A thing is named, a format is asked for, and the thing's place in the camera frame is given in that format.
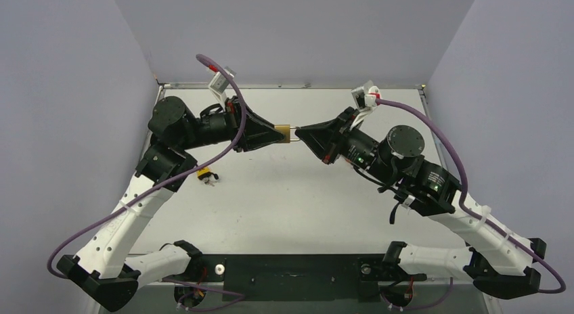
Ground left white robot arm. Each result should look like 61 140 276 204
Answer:
57 96 287 312

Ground small brass padlock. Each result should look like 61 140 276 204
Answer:
274 125 300 143

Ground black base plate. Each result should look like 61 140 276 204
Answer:
172 254 427 302

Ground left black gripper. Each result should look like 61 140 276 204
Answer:
181 96 288 154

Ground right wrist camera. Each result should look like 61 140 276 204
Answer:
350 81 380 129

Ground yellow padlock with keys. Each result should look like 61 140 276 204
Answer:
196 166 219 186

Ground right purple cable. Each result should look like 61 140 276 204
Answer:
374 97 567 312

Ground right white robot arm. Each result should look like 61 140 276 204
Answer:
295 108 546 300

